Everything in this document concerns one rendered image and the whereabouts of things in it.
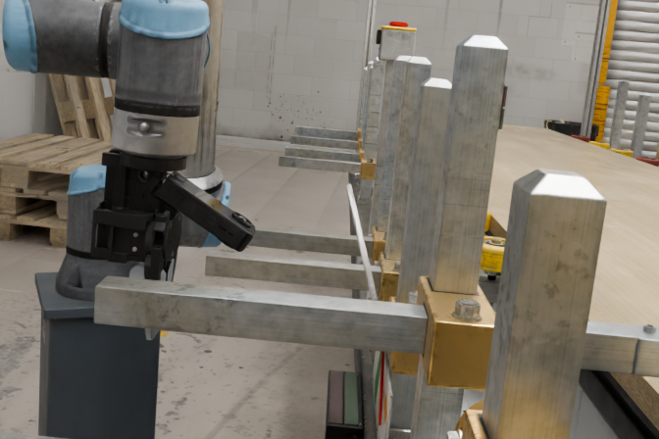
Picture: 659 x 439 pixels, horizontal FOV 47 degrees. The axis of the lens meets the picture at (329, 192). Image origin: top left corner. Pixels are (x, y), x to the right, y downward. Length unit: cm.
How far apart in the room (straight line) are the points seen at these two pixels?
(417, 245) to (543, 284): 51
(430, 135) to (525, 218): 50
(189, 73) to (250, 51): 815
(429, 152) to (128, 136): 32
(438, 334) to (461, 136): 15
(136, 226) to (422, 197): 31
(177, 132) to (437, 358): 38
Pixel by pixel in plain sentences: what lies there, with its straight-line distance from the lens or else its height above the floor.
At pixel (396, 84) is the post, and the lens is 134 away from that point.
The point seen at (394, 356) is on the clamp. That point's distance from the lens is 83.
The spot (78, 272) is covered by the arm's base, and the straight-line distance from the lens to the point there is 168.
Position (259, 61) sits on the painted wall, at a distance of 892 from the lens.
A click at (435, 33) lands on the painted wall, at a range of 880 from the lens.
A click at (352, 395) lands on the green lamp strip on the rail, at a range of 105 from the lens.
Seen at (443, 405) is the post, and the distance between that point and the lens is 65.
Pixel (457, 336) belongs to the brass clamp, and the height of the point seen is 96.
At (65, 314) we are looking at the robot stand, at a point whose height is 59.
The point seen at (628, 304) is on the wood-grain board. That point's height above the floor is 90.
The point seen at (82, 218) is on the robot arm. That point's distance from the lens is 165.
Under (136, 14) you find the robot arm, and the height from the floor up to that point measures 117.
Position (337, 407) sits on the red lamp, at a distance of 102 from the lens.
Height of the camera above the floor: 115
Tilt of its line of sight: 10 degrees down
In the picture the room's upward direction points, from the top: 5 degrees clockwise
